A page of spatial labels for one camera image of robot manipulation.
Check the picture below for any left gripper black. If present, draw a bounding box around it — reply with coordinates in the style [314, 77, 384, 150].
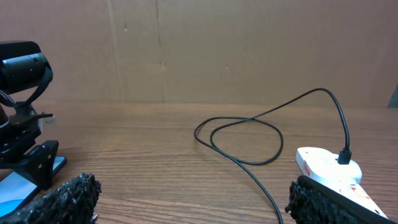
[1, 111, 59, 190]

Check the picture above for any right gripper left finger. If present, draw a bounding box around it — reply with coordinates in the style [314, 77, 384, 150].
[1, 173, 101, 224]

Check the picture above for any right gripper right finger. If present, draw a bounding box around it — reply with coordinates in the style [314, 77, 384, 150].
[285, 175, 397, 224]

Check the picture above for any Samsung Galaxy smartphone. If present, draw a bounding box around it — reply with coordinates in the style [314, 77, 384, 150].
[0, 155, 68, 218]

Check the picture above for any black USB charging cable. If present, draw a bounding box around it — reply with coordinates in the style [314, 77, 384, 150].
[193, 87, 353, 224]

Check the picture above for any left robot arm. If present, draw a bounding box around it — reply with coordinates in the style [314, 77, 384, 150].
[1, 40, 59, 190]

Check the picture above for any white charger adapter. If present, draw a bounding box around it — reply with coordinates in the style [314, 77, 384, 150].
[306, 153, 363, 184]

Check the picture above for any white power strip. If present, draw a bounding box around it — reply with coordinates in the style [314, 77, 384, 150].
[295, 147, 386, 218]

